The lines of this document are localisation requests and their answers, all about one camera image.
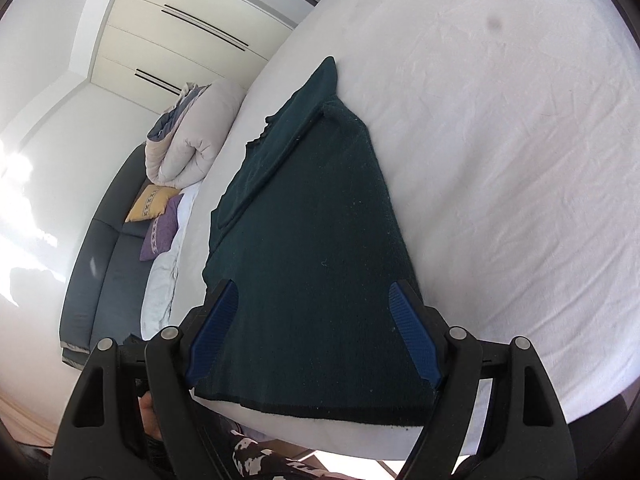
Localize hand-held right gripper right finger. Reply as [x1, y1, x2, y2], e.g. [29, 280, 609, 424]
[387, 279, 576, 480]

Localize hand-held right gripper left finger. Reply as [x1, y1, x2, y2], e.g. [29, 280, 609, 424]
[48, 279, 241, 480]

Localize dark green knit garment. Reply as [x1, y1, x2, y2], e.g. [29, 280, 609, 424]
[187, 56, 441, 428]

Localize crumpled white quilt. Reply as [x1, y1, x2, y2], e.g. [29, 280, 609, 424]
[140, 180, 202, 341]

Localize purple patterned pillow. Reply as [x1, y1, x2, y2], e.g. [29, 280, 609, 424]
[139, 195, 185, 262]

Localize dark grey sofa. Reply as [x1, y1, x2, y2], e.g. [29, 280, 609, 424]
[59, 142, 162, 366]

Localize person's black and white pants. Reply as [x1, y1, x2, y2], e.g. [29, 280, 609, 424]
[231, 427, 331, 480]

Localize yellow patterned pillow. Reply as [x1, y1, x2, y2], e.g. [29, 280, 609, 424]
[124, 185, 181, 223]

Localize rolled beige duvet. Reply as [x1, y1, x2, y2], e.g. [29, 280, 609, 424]
[144, 80, 248, 188]

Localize bed with white sheet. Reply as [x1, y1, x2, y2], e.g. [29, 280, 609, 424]
[170, 0, 640, 461]

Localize cream wardrobe with black handles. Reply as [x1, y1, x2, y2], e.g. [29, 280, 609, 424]
[87, 0, 321, 116]

